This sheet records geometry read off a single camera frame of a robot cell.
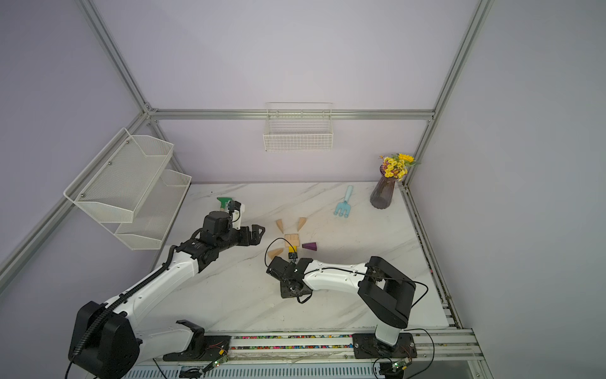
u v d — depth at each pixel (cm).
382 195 106
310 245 96
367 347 74
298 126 94
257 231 75
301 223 104
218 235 64
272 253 95
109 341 39
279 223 104
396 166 92
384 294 45
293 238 99
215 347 74
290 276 65
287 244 79
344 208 111
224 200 111
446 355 73
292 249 96
